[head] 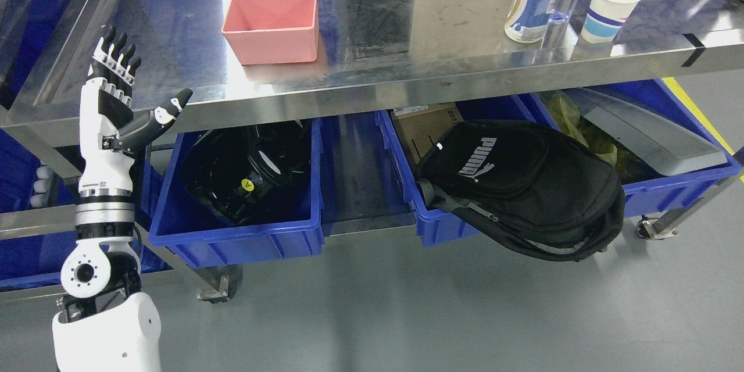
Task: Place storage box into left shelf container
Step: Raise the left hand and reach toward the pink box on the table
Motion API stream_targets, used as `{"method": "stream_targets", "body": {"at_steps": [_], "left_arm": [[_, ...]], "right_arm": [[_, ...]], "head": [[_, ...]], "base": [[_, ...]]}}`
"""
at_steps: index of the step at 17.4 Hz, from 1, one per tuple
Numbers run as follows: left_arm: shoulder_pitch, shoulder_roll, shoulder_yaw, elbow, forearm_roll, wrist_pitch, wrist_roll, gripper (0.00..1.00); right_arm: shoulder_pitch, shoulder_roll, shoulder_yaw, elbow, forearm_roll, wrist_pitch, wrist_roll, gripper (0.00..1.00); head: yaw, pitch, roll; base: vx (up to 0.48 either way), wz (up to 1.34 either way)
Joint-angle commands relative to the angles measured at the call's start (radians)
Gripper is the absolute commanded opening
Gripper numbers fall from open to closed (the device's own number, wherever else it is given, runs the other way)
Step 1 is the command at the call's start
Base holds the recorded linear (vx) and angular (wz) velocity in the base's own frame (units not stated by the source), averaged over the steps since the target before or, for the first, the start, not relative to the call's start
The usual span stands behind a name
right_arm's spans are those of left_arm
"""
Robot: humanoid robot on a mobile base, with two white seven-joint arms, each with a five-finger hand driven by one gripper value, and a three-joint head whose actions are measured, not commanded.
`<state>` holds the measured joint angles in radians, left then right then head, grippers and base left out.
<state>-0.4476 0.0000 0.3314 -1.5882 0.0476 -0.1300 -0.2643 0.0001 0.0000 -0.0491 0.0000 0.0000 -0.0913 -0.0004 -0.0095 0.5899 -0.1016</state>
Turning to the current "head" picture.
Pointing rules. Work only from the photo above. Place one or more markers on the paper cup blue stripe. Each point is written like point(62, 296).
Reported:
point(605, 18)

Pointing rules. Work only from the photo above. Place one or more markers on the blue bin with helmet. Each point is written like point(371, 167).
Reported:
point(183, 226)

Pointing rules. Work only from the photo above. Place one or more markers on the steel table cart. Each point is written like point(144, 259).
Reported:
point(373, 55)

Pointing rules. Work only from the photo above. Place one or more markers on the blue bin right under table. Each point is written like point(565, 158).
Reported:
point(646, 191)

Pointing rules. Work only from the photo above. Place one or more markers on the blue bin far left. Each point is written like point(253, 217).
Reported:
point(32, 262)

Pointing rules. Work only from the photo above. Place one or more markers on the yellow green plastic bag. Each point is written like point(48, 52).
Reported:
point(569, 120)

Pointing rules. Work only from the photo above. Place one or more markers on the black Puma backpack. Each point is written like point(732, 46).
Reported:
point(528, 187)

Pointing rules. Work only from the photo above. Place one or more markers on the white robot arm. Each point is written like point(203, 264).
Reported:
point(106, 321)

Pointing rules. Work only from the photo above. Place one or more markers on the grey plastic tray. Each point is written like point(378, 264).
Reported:
point(667, 147)

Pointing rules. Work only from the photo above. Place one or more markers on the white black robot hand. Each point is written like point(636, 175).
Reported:
point(111, 135)

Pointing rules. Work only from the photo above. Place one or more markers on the blue bin with backpack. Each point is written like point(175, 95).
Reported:
point(434, 226)

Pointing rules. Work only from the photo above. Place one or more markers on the black helmet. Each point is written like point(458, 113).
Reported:
point(249, 174)

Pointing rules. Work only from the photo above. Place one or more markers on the pink storage box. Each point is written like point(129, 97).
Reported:
point(263, 32)

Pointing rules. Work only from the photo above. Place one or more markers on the cardboard box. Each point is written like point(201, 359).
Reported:
point(420, 127)

